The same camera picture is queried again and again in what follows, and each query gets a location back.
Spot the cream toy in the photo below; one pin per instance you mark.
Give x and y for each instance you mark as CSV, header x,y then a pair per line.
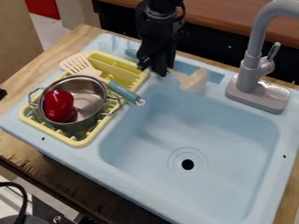
x,y
193,80

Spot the grey tap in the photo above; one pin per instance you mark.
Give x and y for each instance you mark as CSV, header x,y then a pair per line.
x,y
253,73

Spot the red toy pepper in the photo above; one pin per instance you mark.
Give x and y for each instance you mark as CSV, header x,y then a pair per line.
x,y
58,105

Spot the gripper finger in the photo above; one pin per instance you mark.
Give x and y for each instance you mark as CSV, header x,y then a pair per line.
x,y
161,65
143,62

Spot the silver pot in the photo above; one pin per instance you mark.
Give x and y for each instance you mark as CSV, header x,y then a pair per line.
x,y
90,96

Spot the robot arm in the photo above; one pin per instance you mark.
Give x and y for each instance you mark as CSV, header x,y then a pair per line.
x,y
161,6

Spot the yellow dish rack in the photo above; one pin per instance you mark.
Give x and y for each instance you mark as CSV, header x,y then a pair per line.
x,y
117,68

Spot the wooden desk with black front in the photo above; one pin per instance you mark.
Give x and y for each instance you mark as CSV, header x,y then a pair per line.
x,y
229,17

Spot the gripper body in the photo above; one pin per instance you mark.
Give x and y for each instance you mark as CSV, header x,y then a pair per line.
x,y
157,32

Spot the light blue toy sink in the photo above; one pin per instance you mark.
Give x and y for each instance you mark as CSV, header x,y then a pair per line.
x,y
218,137

